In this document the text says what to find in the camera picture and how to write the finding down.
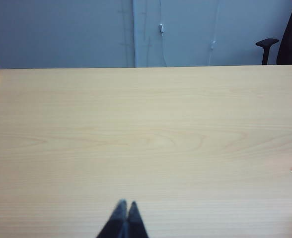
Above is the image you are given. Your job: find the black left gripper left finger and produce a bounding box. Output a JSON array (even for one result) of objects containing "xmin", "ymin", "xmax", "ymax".
[{"xmin": 95, "ymin": 199, "xmax": 128, "ymax": 238}]

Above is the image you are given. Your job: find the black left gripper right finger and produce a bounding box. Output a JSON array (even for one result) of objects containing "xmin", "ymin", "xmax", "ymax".
[{"xmin": 127, "ymin": 200, "xmax": 149, "ymax": 238}]

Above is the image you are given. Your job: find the thin white wall cable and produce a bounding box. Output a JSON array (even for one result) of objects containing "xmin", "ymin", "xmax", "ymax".
[{"xmin": 160, "ymin": 32, "xmax": 168, "ymax": 67}]

